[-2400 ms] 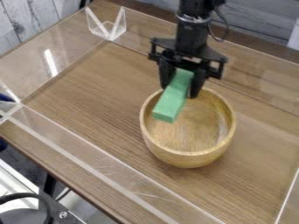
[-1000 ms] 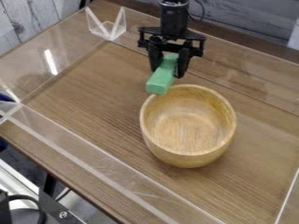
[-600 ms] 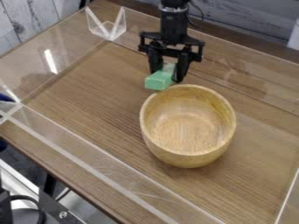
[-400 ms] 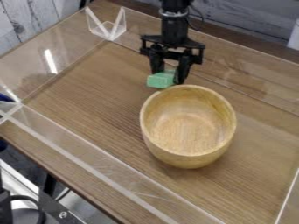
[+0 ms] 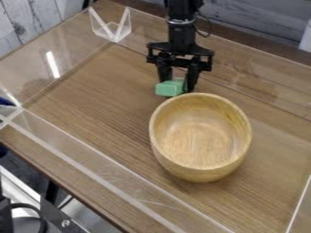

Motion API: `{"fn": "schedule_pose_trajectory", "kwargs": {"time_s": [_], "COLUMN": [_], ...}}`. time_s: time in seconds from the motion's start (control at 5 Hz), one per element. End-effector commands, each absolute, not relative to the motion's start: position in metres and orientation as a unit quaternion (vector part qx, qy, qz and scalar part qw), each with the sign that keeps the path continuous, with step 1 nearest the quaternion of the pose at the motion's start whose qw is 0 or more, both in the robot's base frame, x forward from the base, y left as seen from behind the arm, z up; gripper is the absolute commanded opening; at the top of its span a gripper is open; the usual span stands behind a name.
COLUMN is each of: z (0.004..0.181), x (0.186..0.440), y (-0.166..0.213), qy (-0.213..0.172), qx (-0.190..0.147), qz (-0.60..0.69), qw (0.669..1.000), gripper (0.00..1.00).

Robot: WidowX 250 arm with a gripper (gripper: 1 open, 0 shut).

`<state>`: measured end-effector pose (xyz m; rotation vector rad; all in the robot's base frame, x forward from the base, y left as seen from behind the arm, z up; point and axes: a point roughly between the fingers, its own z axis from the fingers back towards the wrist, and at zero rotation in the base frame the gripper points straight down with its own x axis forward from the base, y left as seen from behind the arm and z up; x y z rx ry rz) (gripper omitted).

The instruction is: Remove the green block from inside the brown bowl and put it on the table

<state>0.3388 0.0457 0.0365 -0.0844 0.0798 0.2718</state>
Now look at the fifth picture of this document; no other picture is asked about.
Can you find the clear acrylic enclosure wall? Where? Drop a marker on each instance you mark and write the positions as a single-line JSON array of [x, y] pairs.
[[84, 90]]

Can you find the brown wooden bowl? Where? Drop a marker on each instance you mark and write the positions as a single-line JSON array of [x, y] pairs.
[[201, 136]]

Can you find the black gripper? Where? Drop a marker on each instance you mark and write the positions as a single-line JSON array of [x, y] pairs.
[[181, 52]]

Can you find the white object at right edge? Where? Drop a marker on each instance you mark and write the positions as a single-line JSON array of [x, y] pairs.
[[306, 39]]

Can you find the black metal bracket with screw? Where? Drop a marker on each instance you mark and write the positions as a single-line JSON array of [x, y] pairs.
[[59, 222]]

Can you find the green rectangular block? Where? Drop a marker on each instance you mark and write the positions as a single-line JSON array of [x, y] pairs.
[[170, 88]]

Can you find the blue object at left edge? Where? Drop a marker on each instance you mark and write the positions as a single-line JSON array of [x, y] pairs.
[[6, 102]]

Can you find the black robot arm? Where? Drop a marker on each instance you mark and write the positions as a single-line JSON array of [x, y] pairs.
[[184, 10]]

